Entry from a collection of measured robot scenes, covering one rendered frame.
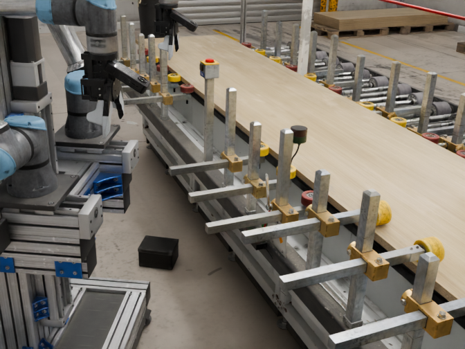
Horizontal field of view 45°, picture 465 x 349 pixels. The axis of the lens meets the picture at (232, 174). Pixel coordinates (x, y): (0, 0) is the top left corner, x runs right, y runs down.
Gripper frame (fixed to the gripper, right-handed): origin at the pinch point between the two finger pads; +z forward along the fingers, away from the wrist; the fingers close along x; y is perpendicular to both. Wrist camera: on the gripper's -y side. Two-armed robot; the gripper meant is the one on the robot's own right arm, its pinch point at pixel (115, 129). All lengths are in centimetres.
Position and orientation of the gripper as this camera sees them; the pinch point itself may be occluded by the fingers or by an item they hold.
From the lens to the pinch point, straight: 152.2
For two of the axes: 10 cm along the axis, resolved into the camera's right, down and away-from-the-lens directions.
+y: -10.0, -0.7, 0.7
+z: -0.3, 9.1, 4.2
